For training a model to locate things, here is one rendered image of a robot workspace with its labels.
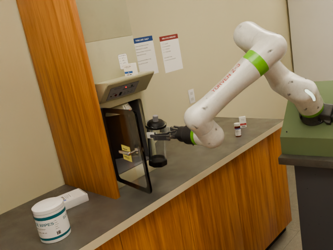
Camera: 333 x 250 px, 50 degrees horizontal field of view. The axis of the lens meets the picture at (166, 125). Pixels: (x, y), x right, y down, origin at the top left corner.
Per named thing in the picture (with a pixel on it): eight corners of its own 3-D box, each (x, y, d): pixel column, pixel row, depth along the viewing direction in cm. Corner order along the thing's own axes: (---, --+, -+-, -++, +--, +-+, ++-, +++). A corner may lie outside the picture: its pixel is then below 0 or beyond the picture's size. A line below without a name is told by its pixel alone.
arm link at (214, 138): (223, 154, 153) (232, 133, 158) (209, 137, 146) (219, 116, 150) (197, 151, 163) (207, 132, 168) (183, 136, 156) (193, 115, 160)
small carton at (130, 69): (125, 76, 184) (123, 65, 182) (130, 75, 188) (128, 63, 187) (133, 75, 182) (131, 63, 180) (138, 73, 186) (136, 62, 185)
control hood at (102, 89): (96, 103, 177) (92, 84, 175) (143, 89, 199) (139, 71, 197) (110, 103, 169) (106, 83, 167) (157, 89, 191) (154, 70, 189)
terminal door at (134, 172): (118, 180, 187) (102, 107, 177) (152, 194, 163) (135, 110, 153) (117, 181, 186) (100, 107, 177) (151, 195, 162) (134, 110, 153)
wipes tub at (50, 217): (35, 238, 152) (25, 207, 149) (61, 224, 161) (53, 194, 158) (49, 247, 143) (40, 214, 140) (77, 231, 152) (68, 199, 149)
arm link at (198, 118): (264, 81, 147) (249, 73, 156) (252, 62, 141) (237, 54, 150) (200, 141, 148) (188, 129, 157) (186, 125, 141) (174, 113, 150)
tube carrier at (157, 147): (143, 161, 187) (140, 124, 179) (157, 155, 194) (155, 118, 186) (158, 168, 180) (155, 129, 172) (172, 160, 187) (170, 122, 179)
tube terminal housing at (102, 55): (89, 182, 206) (56, 48, 187) (131, 162, 228) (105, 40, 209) (116, 190, 188) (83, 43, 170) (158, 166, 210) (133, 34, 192)
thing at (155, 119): (142, 128, 180) (142, 116, 177) (155, 122, 186) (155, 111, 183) (155, 132, 174) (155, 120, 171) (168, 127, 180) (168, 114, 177)
